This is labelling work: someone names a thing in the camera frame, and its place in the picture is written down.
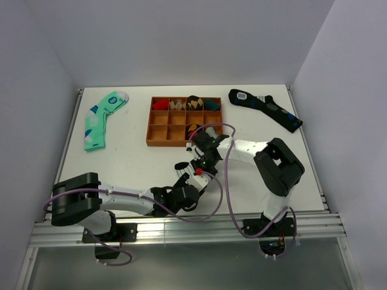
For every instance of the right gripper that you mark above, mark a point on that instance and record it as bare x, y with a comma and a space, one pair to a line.
196, 162

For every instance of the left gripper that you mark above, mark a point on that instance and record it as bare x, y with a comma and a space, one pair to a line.
174, 188

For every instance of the white black-striped ankle sock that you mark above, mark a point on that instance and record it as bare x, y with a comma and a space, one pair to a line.
184, 171

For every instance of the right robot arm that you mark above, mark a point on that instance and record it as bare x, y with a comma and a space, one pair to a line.
279, 168

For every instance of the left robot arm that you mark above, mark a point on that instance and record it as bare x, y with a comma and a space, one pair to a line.
91, 203

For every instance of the black red yellow argyle sock roll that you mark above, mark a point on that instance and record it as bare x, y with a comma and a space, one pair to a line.
192, 129

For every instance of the light grey rolled sock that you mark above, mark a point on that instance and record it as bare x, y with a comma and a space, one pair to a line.
211, 132

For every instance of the dark teal rolled sock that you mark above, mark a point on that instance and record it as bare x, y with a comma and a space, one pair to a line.
211, 105

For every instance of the wooden compartment tray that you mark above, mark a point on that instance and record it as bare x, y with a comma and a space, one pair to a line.
167, 128

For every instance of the black tan argyle rolled sock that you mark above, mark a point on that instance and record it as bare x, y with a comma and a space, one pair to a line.
194, 103

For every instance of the beige argyle rolled sock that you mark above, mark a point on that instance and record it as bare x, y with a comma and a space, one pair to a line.
177, 104

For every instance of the red rolled sock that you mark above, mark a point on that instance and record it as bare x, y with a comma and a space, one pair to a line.
160, 104

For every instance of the black blue patterned long sock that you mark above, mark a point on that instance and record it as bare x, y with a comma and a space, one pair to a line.
267, 105

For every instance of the mint green patterned sock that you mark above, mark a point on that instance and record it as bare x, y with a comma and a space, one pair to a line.
95, 120

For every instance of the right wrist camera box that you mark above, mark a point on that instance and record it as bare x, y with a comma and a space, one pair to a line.
191, 148

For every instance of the aluminium table edge rail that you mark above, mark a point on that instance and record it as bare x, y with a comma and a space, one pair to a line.
219, 228

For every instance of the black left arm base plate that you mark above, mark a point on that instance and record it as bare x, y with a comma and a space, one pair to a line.
126, 232

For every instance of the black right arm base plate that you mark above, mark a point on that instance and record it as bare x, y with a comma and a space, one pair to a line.
283, 228

